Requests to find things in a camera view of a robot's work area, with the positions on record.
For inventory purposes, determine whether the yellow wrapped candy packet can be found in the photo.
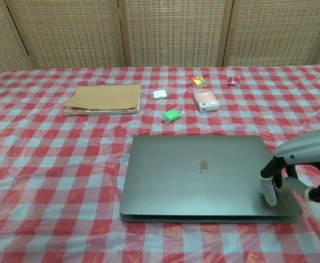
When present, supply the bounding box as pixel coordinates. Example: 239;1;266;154
192;76;208;89

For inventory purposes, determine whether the green wrapped candy packet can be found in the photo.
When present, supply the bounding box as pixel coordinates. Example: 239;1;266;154
159;108;184;123

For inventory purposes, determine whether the brown spiral notebook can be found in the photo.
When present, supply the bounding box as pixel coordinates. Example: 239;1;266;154
64;83;142;117

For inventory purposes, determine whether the small white wrapped packet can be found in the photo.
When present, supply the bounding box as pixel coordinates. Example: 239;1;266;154
150;89;172;100

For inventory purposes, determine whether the woven bamboo folding screen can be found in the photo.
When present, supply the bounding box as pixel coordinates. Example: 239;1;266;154
0;0;320;80

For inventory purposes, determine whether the grey laptop computer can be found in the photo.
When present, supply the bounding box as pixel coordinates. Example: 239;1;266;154
119;134;304;224

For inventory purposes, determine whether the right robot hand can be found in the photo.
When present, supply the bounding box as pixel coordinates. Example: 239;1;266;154
259;127;320;207

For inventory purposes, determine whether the red white checkered tablecloth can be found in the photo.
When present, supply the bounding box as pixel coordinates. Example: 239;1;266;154
0;62;320;263

